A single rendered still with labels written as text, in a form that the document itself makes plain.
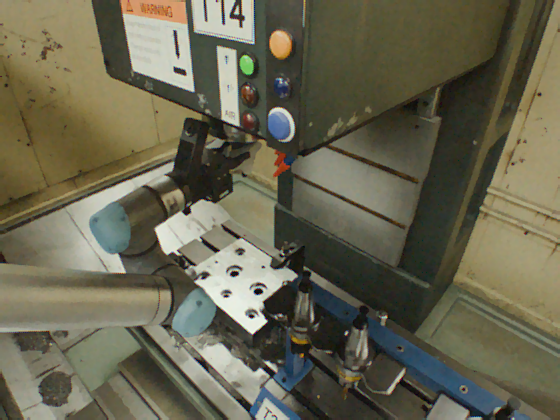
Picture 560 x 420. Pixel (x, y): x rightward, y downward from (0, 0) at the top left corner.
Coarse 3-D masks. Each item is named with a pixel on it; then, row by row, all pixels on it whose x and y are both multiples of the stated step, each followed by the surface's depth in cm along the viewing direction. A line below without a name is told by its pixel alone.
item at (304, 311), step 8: (312, 288) 63; (296, 296) 64; (304, 296) 62; (312, 296) 63; (296, 304) 64; (304, 304) 63; (312, 304) 64; (296, 312) 65; (304, 312) 64; (312, 312) 65; (296, 320) 65; (304, 320) 65; (312, 320) 66
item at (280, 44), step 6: (276, 36) 34; (282, 36) 33; (270, 42) 34; (276, 42) 34; (282, 42) 33; (288, 42) 33; (276, 48) 34; (282, 48) 34; (288, 48) 33; (276, 54) 34; (282, 54) 34; (288, 54) 34
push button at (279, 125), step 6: (270, 114) 38; (276, 114) 38; (282, 114) 38; (270, 120) 39; (276, 120) 38; (282, 120) 38; (288, 120) 38; (270, 126) 39; (276, 126) 38; (282, 126) 38; (288, 126) 38; (270, 132) 40; (276, 132) 39; (282, 132) 38; (288, 132) 38; (276, 138) 39; (282, 138) 39
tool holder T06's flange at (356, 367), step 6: (342, 336) 63; (342, 342) 62; (336, 348) 61; (372, 348) 61; (336, 354) 61; (342, 354) 60; (372, 354) 60; (336, 360) 61; (342, 360) 59; (348, 360) 60; (366, 360) 59; (342, 366) 60; (348, 366) 61; (354, 366) 59; (360, 366) 59; (366, 366) 59; (354, 372) 60; (360, 372) 60
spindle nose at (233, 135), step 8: (208, 120) 70; (216, 120) 68; (216, 128) 69; (224, 128) 69; (232, 128) 68; (216, 136) 71; (224, 136) 70; (232, 136) 69; (240, 136) 69; (248, 136) 70
